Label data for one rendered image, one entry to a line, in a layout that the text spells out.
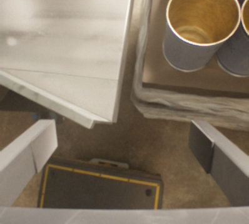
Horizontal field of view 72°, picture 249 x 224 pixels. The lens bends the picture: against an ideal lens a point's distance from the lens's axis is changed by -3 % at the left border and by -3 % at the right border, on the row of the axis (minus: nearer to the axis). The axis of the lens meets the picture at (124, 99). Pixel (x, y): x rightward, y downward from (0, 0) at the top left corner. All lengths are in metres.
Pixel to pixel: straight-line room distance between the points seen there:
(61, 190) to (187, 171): 0.83
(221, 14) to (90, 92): 0.19
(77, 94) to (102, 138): 1.11
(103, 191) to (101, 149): 0.38
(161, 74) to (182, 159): 1.15
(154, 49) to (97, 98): 0.11
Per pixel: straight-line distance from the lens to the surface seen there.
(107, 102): 0.25
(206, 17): 0.26
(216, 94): 0.34
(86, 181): 1.10
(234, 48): 0.23
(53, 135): 0.17
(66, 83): 0.28
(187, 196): 1.43
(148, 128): 1.32
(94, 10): 0.32
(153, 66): 0.25
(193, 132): 0.16
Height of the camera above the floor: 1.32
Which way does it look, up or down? 79 degrees down
